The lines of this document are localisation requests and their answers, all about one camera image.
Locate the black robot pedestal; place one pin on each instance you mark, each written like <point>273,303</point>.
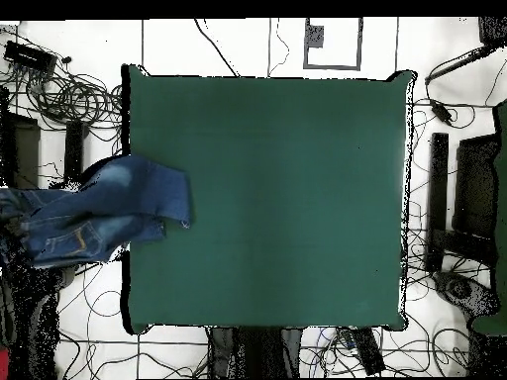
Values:
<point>253,352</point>

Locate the grey square plate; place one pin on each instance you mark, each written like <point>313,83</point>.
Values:
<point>315,36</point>

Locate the grey stand base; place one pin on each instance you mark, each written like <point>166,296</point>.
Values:
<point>459,289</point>

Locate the black flat device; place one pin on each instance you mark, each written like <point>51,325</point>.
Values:
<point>368,352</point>

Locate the grey rectangular frame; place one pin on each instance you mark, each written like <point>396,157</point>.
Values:
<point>332,67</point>

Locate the black rod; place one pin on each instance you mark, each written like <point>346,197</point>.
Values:
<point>455,65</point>

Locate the black stand bar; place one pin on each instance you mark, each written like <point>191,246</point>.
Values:
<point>74,150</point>
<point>437,198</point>

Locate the black electronics box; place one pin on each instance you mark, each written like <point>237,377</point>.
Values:
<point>29,57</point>

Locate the black power adapter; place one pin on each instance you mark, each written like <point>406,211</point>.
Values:
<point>441,111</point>

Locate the blue denim jeans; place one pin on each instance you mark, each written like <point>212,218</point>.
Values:
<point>119,198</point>

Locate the dark green table cloth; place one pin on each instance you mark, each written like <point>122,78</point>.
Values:
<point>297,198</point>

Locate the dark flat panel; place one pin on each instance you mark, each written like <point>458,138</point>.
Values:
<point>475,186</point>
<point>25,158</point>

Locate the black corner box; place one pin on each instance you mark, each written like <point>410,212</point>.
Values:
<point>493,29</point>

